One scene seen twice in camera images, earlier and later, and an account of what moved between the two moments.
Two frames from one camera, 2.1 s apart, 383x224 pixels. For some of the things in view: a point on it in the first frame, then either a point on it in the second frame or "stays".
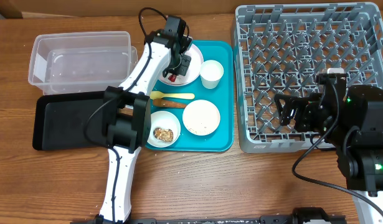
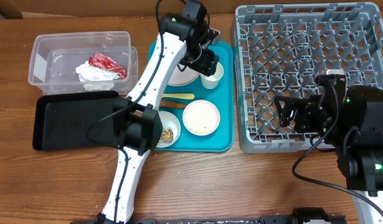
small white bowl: (165, 129) stays
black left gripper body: (179, 65) → (199, 59)
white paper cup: (211, 71) stays
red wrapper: (172, 78) → (103, 61)
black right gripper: (305, 109) stays
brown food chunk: (164, 134) stays
